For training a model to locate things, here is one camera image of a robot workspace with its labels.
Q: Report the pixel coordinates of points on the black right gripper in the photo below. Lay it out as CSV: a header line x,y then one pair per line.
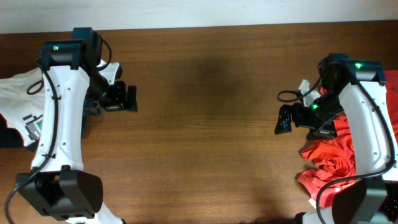
x,y
298,116

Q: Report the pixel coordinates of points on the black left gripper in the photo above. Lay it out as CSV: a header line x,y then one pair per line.
x,y
119,97

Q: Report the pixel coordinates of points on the red printed t-shirt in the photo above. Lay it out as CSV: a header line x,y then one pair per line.
x,y
335,158

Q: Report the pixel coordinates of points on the white t-shirt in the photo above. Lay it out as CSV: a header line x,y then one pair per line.
x,y
24,96

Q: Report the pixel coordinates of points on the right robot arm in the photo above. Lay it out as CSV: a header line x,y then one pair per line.
x,y
356,88

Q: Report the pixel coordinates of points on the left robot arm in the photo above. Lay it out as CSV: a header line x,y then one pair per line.
x,y
57,185

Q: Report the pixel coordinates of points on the folded black clothes stack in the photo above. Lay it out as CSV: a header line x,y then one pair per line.
x,y
10,138

